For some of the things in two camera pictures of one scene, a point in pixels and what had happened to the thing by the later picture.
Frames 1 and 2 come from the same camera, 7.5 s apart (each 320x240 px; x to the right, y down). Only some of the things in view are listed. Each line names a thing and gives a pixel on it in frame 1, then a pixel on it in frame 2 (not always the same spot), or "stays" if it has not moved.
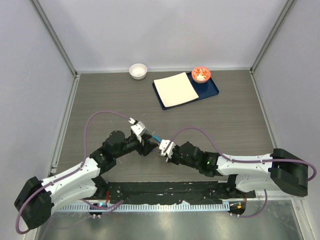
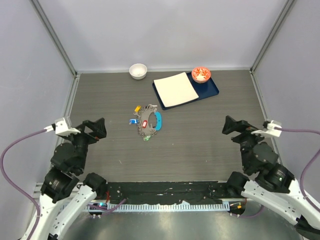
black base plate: [153, 192] stays
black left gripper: [145, 138] → [99, 131]
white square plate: [175, 89] stays
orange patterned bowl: [201, 74] stays
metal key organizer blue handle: [155, 137] → [143, 115]
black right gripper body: [176, 158] → [246, 139]
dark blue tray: [203, 90] stays
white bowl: [138, 71] stays
